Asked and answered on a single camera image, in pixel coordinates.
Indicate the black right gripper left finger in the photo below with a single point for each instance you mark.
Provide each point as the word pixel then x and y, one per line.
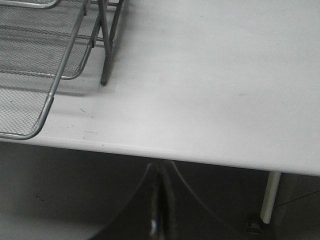
pixel 140 219

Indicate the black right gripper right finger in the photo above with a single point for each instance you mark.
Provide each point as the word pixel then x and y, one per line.
pixel 185 217

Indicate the silver mesh tray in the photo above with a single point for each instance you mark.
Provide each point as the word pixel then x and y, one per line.
pixel 32 63
pixel 83 44

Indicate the white table leg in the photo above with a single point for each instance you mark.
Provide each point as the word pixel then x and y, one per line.
pixel 270 196

